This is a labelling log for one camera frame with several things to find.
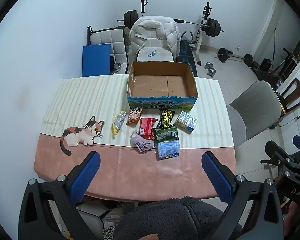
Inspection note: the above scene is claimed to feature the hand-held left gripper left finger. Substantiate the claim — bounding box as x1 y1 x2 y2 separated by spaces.
17 151 102 240

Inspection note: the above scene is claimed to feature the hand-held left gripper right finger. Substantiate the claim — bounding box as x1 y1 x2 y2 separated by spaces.
201 151 284 240

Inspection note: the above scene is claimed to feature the blue tissue packet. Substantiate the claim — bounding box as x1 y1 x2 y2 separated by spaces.
157 140 181 159

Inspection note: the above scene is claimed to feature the white blue small carton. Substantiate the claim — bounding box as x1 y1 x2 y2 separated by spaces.
175 110 198 133

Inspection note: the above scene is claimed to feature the yellow silver scourer packet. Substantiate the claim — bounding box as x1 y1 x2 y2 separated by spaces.
112 111 127 134

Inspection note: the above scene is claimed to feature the purple cloth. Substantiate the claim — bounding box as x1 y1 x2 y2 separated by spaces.
130 130 155 153

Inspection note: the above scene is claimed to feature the green packet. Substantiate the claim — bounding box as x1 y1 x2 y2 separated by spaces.
153 125 178 143

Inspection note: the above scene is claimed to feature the black yellow wipes packet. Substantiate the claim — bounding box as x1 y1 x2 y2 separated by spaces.
157 109 176 130

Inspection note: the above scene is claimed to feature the orange snack packet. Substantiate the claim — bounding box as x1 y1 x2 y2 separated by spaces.
126 106 143 125

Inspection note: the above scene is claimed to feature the red snack packet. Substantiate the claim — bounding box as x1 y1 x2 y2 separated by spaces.
139 117 158 140

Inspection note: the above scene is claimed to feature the cardboard box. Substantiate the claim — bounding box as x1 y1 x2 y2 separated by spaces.
126 61 199 111

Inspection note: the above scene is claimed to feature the person's right forearm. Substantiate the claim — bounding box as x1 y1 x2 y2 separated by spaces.
281 200 300 233

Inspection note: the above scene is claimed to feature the grey shell chair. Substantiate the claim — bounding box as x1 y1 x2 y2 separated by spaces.
225 80 283 147

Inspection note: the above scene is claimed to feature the dark grey fleece garment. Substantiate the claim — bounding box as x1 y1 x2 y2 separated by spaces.
114 197 230 240

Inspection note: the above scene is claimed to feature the dark low platform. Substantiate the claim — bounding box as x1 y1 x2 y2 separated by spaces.
254 66 283 85

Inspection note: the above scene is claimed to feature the striped pink cat-print tablecloth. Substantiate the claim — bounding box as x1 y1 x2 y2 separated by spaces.
34 76 237 202

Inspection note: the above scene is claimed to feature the black metal stand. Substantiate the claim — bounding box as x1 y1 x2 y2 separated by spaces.
275 47 300 80

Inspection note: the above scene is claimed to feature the blue board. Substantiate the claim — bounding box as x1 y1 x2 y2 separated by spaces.
82 44 112 77

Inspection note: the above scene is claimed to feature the black blue weight bench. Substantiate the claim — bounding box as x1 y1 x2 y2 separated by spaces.
176 30 198 77

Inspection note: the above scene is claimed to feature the white padded chair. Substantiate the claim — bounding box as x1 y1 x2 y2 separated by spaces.
136 47 175 62

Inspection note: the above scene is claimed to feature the white barbell rack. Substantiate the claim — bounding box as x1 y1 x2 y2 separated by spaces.
139 0 212 65

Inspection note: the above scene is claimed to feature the racked barbell with black plates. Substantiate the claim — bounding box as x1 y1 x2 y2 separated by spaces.
116 10 225 37

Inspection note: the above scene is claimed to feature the beige puffer jacket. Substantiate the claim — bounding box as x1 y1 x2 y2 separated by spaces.
129 16 181 63

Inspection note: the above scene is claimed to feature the black cable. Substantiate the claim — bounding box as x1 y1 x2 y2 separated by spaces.
272 116 300 130

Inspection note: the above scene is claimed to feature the white quilted black-frame chair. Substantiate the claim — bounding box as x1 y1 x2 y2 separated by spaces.
86 26 129 75

